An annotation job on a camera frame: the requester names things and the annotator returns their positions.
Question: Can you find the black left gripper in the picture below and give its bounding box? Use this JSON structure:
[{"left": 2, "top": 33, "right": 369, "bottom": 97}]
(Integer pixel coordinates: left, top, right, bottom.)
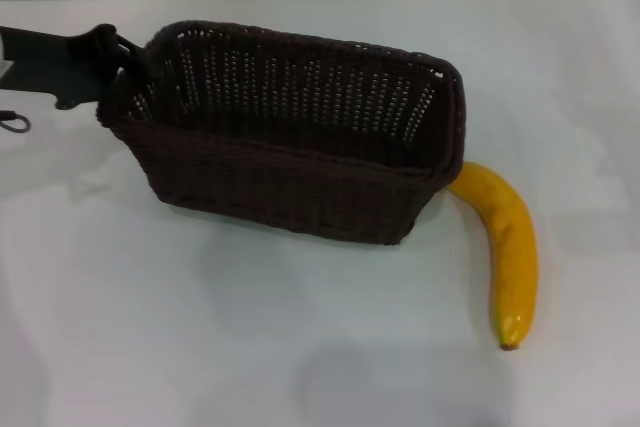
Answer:
[{"left": 0, "top": 23, "right": 163, "bottom": 112}]

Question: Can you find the dark brown woven basket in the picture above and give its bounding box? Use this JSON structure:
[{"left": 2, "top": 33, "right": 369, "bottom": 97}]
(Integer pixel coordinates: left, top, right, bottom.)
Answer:
[{"left": 94, "top": 20, "right": 467, "bottom": 247}]

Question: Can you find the yellow plastic banana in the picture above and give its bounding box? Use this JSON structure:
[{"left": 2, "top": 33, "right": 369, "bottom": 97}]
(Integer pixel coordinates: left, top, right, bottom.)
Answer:
[{"left": 448, "top": 160, "right": 539, "bottom": 352}]

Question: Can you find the thin grey looped cable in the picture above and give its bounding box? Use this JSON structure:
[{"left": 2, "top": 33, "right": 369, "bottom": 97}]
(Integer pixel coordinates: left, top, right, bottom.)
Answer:
[{"left": 0, "top": 109, "right": 33, "bottom": 135}]

